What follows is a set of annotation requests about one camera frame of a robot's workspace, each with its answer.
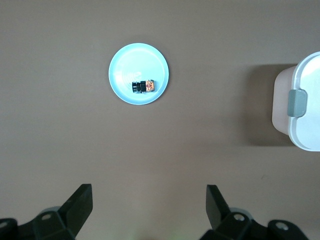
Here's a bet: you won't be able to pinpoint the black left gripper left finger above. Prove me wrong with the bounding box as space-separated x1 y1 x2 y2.
17 183 94 240

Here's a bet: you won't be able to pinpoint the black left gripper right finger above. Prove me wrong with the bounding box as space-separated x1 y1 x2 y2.
201 184 270 240

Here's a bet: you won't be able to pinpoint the orange and black switch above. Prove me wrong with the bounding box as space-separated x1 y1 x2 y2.
130 78 156 95

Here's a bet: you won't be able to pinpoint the white lidded container grey latches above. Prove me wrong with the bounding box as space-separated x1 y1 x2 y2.
271 51 320 152

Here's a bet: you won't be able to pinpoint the light blue round plate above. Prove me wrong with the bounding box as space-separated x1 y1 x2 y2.
108 42 171 106

